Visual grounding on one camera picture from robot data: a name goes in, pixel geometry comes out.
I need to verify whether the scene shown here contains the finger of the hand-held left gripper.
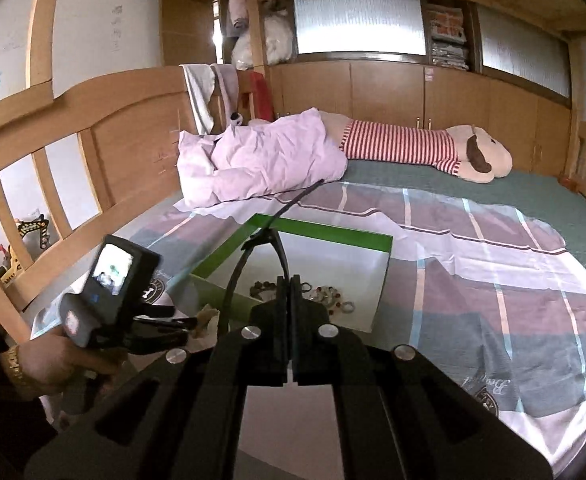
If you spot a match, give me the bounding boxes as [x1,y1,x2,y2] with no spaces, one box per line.
[132,331,192,356]
[133,315,198,333]

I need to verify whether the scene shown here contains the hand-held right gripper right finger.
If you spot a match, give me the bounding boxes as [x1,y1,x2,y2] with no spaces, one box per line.
[293,275,554,480]

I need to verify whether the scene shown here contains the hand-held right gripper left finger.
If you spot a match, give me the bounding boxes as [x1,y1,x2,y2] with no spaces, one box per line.
[25,275,294,480]

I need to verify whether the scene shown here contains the pink bead bracelet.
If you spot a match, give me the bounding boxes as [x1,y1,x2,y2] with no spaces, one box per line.
[307,284,344,311]

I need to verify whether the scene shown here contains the green cardboard box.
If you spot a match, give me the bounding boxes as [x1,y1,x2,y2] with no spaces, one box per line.
[189,212,394,335]

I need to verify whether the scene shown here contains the person's left hand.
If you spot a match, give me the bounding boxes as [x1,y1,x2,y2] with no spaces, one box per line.
[3,332,130,402]

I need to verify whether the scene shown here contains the colourful toy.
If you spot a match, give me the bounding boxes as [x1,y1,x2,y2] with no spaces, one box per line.
[0,211,52,287]

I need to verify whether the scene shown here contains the gold wrist watch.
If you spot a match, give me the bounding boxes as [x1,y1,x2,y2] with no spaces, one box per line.
[0,344,34,392]

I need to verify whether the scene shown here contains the pink pillow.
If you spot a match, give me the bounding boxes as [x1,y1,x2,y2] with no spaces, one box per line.
[175,107,349,211]

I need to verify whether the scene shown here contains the wooden bed headboard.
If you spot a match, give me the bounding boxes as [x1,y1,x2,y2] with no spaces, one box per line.
[0,0,224,347]

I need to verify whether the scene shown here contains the plaid bed sheet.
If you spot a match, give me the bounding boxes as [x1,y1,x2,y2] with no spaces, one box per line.
[30,180,586,476]

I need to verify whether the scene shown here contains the long striped plush toy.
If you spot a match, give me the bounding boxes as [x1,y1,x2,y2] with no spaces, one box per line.
[320,112,514,185]

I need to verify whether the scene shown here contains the hanging white cloth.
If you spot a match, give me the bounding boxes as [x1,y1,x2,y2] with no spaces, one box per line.
[180,63,219,134]

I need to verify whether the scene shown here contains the red cloth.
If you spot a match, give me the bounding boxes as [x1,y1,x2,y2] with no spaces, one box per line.
[249,70,274,122]

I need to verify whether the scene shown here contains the green bed mat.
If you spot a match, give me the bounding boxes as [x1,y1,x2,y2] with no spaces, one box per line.
[342,157,586,302]

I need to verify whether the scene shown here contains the white stuffed bags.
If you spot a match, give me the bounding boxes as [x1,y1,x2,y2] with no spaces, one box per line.
[230,9,294,69]

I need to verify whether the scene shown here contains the frosted glass window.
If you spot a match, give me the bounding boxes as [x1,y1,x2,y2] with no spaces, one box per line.
[475,4,572,100]
[292,0,424,56]

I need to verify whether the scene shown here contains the stack of newspapers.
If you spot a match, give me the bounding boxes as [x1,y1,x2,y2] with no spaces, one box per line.
[427,3,470,71]

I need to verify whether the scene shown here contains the dark bead bracelet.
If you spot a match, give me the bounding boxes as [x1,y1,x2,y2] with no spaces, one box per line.
[248,280,279,299]

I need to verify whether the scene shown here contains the wooden wall cabinet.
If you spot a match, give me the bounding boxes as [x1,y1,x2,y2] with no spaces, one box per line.
[267,59,574,177]

